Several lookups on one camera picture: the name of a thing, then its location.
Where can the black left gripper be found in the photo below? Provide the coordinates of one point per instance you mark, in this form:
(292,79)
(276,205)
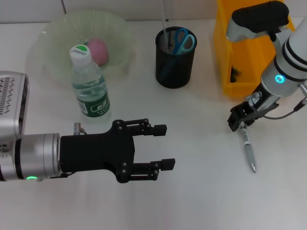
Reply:
(96,152)

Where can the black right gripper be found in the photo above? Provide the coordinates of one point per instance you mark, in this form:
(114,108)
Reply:
(263,103)

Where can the silver ballpoint pen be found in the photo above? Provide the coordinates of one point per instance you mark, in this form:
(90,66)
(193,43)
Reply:
(249,153)

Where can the green silver wrapper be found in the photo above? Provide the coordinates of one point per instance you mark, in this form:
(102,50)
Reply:
(234,74)

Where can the clear green-label water bottle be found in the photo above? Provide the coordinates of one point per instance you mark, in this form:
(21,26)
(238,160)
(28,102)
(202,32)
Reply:
(92,100)

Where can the blue teal scissors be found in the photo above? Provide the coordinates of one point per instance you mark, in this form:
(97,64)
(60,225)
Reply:
(178,50)

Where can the pink peach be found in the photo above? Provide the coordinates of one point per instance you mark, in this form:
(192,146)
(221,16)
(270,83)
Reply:
(99,51)

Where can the transparent plastic ruler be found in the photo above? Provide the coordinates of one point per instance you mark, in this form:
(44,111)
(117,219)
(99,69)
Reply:
(165,19)

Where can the black mesh pen holder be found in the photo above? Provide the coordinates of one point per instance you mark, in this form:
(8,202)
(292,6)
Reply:
(176,72)

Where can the green glass fruit plate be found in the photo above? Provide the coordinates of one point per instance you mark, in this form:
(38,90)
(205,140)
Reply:
(52,36)

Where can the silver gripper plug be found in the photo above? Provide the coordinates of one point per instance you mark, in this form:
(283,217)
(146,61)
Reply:
(254,98)
(76,128)

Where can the yellow plastic bin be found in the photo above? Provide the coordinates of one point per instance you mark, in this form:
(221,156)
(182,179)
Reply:
(247,62)

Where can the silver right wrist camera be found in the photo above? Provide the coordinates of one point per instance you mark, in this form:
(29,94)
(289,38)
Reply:
(259,14)

